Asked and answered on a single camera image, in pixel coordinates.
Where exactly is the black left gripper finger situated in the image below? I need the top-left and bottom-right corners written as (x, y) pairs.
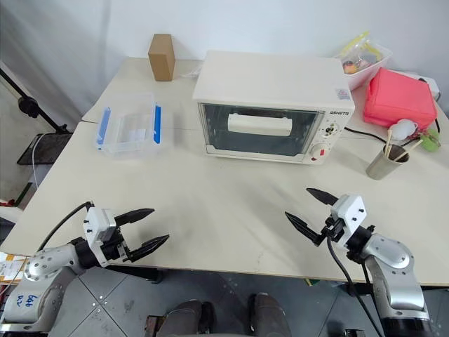
top-left (126, 234), bottom-right (171, 263)
top-left (114, 208), bottom-right (156, 227)

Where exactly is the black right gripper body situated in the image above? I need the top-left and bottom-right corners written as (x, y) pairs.
top-left (320, 216), bottom-right (347, 244)

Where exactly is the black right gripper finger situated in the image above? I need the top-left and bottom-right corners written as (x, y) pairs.
top-left (284, 211), bottom-right (326, 246)
top-left (306, 187), bottom-right (340, 206)

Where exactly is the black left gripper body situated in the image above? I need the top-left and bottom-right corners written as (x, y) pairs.
top-left (100, 226), bottom-right (138, 263)

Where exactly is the white oven timer knob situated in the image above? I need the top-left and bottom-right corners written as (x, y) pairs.
top-left (309, 142), bottom-right (333, 162)

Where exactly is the white toaster oven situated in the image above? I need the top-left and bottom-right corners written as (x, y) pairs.
top-left (192, 50), bottom-right (355, 166)

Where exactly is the steel cup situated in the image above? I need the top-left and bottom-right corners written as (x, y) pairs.
top-left (366, 143), bottom-right (410, 181)

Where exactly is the dark rounded shape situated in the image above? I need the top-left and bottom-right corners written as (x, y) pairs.
top-left (163, 299), bottom-right (215, 337)
top-left (247, 292), bottom-right (293, 337)

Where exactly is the clear container with blue clips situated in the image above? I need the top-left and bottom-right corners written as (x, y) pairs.
top-left (93, 91), bottom-right (166, 158)

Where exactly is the cardboard with paper labels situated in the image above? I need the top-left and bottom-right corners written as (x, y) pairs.
top-left (0, 251), bottom-right (32, 286)

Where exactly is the black side tray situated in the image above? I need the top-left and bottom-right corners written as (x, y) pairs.
top-left (16, 133), bottom-right (72, 167)

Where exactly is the green toy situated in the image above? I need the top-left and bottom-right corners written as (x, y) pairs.
top-left (418, 126), bottom-right (441, 152)

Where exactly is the pink square box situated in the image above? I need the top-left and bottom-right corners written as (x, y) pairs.
top-left (363, 67), bottom-right (438, 129)

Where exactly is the white plastic bin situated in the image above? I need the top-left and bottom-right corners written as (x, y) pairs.
top-left (333, 44), bottom-right (394, 91)

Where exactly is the black stand pole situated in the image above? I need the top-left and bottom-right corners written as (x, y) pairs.
top-left (0, 67), bottom-right (73, 135)

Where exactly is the white power strip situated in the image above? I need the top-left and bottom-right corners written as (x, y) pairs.
top-left (406, 71), bottom-right (441, 100)

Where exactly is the yellow plastic bag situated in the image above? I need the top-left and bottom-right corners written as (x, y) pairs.
top-left (342, 31), bottom-right (382, 64)

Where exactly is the brown cardboard box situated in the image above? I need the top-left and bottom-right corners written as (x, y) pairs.
top-left (147, 33), bottom-right (176, 82)

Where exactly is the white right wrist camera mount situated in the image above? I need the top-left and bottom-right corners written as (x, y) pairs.
top-left (329, 193), bottom-right (367, 252)

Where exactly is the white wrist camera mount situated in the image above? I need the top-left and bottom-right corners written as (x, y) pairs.
top-left (83, 206), bottom-right (117, 268)
top-left (329, 193), bottom-right (367, 252)

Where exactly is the black table bracket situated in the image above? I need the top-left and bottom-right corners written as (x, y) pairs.
top-left (145, 268), bottom-right (164, 284)

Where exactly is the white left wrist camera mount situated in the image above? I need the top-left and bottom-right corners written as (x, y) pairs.
top-left (83, 206), bottom-right (117, 268)

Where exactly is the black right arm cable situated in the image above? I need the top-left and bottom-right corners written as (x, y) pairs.
top-left (324, 234), bottom-right (384, 337)

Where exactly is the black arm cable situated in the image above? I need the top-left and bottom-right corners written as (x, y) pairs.
top-left (324, 234), bottom-right (384, 337)
top-left (36, 200), bottom-right (95, 252)

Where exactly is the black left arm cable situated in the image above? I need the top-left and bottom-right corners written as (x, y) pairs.
top-left (36, 200), bottom-right (95, 252)

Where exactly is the black power cable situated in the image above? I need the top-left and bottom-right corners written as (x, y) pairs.
top-left (343, 126), bottom-right (387, 145)

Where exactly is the glass oven door with handle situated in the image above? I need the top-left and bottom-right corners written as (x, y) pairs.
top-left (196, 102), bottom-right (326, 161)

